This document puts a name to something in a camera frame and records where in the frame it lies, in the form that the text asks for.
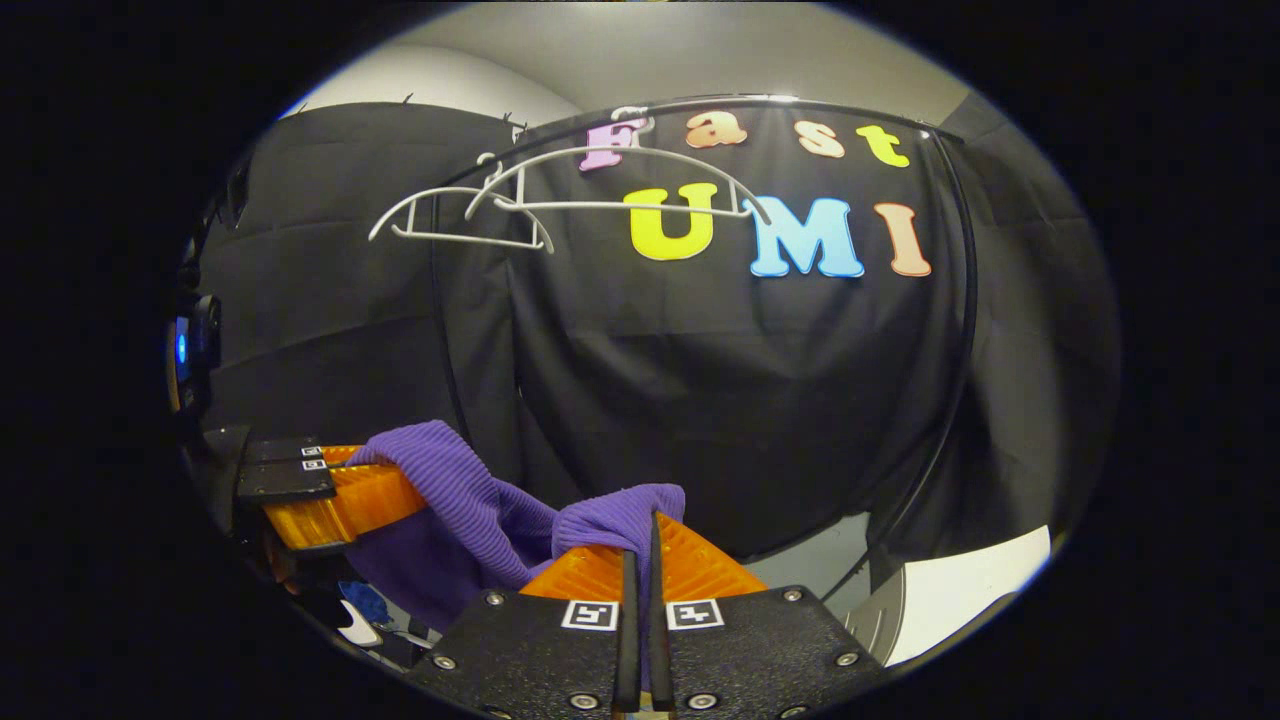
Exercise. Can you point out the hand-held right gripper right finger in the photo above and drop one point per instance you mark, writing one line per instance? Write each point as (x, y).
(760, 650)

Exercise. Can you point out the black backdrop cloth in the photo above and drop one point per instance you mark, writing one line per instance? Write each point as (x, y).
(700, 400)

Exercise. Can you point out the white clothes hanger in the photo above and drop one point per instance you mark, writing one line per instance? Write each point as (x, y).
(640, 207)
(470, 240)

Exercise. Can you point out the blue cloth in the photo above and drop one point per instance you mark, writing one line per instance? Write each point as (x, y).
(368, 600)

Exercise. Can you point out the black metal clothes rack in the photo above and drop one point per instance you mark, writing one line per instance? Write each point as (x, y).
(970, 300)

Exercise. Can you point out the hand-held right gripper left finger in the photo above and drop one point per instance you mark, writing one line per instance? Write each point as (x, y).
(540, 650)

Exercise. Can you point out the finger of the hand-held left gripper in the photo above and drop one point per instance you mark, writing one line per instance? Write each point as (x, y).
(285, 449)
(340, 505)

